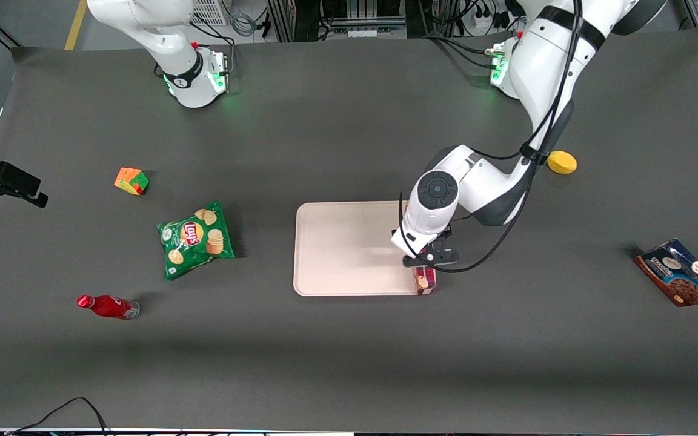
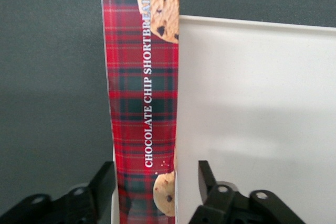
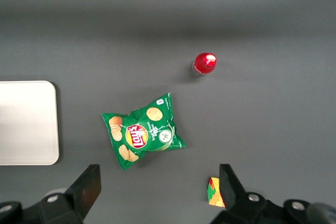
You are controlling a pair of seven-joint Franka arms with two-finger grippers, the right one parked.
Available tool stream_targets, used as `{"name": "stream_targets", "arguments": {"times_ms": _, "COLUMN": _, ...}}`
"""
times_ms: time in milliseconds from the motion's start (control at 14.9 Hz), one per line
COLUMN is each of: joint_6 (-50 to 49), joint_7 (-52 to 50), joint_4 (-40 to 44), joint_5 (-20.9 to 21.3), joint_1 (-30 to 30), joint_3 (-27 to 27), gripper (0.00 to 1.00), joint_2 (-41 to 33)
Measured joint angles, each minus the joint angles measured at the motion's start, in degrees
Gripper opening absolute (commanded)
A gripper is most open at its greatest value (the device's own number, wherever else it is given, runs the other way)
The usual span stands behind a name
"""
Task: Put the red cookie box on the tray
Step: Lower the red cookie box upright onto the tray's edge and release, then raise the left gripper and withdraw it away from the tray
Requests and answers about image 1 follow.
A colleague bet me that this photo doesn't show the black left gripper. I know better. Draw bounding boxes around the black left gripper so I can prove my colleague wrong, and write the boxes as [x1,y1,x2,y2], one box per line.
[402,225,460,268]

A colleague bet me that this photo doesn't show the red cookie box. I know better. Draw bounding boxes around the red cookie box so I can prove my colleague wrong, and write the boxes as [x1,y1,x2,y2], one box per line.
[413,264,438,296]

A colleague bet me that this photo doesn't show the pale pink rectangular tray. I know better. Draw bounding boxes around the pale pink rectangular tray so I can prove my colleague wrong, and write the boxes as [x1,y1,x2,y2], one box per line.
[293,200,436,297]

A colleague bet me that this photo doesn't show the blue chocolate cookie bag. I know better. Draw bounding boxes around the blue chocolate cookie bag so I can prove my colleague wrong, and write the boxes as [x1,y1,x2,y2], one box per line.
[632,238,698,308]

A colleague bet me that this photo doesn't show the white vented box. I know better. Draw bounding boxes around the white vented box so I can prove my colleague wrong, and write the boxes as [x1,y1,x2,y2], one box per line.
[190,0,229,27]

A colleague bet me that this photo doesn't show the colourful puzzle cube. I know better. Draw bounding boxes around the colourful puzzle cube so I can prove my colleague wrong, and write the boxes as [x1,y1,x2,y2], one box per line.
[113,167,150,196]

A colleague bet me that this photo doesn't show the dark grey table mat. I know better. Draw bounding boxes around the dark grey table mat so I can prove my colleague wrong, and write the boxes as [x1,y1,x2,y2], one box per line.
[0,21,698,434]

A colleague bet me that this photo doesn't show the red cola bottle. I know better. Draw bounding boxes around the red cola bottle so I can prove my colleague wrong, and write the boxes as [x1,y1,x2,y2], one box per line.
[76,294,141,320]

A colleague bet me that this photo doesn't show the yellow round sponge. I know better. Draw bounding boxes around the yellow round sponge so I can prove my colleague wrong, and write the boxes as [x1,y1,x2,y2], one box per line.
[546,150,578,175]

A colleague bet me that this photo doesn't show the green potato chips bag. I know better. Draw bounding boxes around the green potato chips bag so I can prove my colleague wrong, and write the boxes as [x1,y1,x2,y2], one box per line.
[156,200,236,281]

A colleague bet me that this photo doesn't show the aluminium profile rack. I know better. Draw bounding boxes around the aluminium profile rack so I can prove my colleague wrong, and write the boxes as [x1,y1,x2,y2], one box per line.
[266,0,430,43]

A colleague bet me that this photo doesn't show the black left arm base cables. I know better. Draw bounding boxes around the black left arm base cables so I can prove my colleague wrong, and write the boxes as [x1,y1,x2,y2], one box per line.
[425,31,507,68]

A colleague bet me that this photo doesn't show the black cable on table edge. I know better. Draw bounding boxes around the black cable on table edge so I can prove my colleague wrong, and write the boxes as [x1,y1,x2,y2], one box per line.
[5,397,113,436]

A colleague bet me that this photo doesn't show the black right arm base cable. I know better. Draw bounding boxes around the black right arm base cable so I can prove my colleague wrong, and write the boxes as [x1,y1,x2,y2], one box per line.
[190,17,238,73]

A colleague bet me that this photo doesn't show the grey coiled cable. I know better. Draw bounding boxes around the grey coiled cable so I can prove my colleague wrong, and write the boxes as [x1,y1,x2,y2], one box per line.
[229,11,257,38]

